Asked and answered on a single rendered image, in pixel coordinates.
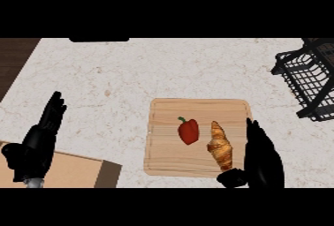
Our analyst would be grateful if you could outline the black flat appliance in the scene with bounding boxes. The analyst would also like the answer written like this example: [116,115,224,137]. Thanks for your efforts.
[67,37,130,43]

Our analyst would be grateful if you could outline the pale wooden cutting board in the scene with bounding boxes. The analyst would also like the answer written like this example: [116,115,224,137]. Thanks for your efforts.
[141,98,254,178]

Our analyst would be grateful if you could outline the pale wooden cabinet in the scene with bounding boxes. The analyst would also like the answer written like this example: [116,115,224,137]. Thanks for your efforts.
[0,139,122,189]

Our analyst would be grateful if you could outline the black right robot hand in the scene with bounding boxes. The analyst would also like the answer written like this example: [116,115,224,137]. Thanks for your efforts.
[215,117,285,189]

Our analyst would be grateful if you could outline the golden brown croissant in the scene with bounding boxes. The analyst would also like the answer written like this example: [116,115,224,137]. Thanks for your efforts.
[205,120,233,173]

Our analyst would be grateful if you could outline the red bell pepper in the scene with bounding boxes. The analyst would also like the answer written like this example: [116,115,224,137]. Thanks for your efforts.
[175,116,200,146]

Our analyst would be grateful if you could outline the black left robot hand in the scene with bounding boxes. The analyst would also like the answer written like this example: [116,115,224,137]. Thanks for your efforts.
[0,91,69,184]

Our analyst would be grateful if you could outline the black wire tiered basket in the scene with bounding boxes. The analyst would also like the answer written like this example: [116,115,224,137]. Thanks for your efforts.
[270,38,334,123]

